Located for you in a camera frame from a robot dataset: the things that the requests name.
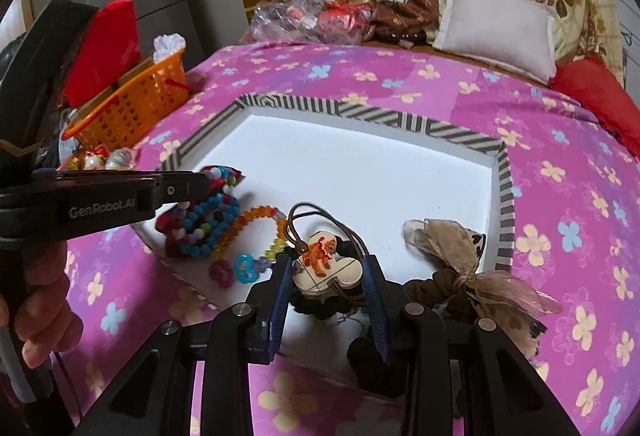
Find person's left hand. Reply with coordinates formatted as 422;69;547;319
12;238;85;369

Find striped shallow cardboard box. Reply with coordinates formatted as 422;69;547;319
131;93;517;401

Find leopard print organza bow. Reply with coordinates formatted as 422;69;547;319
402;218;564;357

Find shiny round ornaments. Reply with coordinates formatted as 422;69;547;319
70;146;137;173

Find white pillow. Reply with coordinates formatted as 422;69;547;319
432;0;559;84

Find clear plastic bag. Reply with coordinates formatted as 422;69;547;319
244;0;377;47

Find dark red velvet bow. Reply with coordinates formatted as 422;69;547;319
154;165;246;257

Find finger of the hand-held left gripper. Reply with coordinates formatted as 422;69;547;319
150;170;212;209

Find pink floral bed sheet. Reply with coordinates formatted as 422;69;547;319
50;40;640;436

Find large heart bead bracelet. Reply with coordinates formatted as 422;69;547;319
207;253;273;287

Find white tissue paper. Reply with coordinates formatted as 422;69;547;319
152;33;189;62

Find cartoon mouse-shaped hair tie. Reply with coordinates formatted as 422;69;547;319
282;202;372;304

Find white mixed bead bracelet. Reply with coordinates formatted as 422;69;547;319
201;165;240;197

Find red pillow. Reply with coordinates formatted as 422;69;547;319
547;58;640;157

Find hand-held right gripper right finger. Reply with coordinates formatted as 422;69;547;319
361;255;583;436

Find orange bead bracelet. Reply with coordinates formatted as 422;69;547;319
212;205;290;263

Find red gift box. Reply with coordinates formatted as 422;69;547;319
64;0;142;111

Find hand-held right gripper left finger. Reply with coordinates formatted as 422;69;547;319
82;253;296;436

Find orange plastic basket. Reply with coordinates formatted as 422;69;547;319
62;48;194;153

